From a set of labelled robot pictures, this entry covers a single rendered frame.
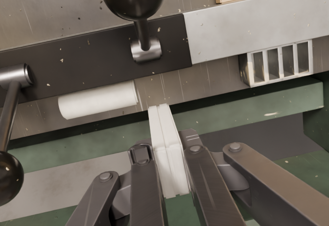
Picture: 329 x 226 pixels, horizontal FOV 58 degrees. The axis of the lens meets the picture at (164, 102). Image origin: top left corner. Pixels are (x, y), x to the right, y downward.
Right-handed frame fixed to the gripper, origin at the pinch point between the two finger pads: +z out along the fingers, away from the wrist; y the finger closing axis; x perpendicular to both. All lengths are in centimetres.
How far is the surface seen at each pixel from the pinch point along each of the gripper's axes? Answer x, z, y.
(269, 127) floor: -85, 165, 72
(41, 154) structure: -7.6, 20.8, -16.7
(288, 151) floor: -99, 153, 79
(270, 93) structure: -6.1, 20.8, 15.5
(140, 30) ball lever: 6.7, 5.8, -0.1
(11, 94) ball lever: 3.6, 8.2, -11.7
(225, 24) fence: 5.2, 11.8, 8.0
